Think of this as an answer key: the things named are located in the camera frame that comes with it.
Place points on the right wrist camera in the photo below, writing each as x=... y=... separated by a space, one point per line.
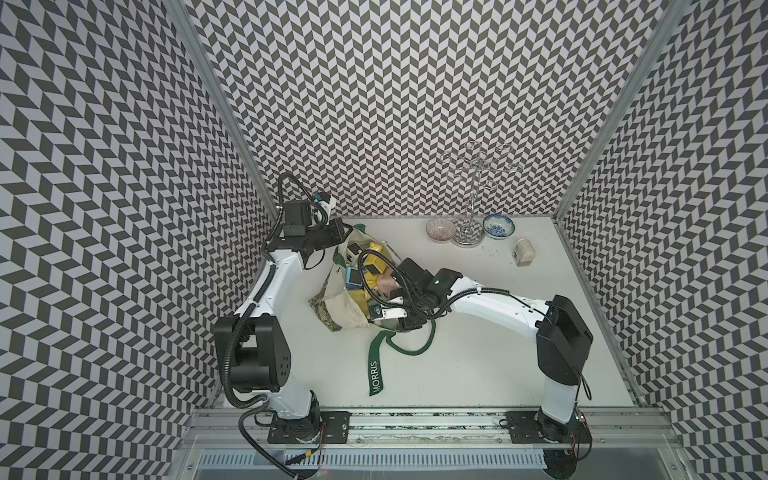
x=378 y=312

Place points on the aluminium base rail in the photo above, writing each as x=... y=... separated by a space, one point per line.
x=434 y=443

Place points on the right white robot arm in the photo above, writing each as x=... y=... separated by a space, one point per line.
x=562 y=339

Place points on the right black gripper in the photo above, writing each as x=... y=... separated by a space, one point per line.
x=413 y=322

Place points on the cream pencil sharpener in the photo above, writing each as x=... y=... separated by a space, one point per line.
x=524 y=253

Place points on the yellow pencil sharpener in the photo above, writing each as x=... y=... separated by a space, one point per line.
x=374 y=264

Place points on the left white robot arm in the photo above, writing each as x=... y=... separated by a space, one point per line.
x=254 y=357

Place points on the blue white ceramic bowl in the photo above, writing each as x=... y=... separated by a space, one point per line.
x=498 y=226

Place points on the cream tote bag green handles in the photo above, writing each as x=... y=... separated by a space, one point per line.
x=341 y=309

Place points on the pink ceramic bowl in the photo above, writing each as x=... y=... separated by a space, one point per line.
x=441 y=230

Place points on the clear glass mug tree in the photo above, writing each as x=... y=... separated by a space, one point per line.
x=474 y=160

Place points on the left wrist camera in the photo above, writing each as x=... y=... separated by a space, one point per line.
x=302 y=216

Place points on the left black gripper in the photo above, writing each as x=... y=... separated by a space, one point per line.
x=338 y=236

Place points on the pink pencil sharpener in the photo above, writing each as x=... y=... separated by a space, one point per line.
x=386 y=284

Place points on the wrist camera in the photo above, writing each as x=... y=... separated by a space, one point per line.
x=378 y=312
x=302 y=216

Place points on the blue pencil sharpener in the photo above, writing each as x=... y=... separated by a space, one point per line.
x=354 y=280

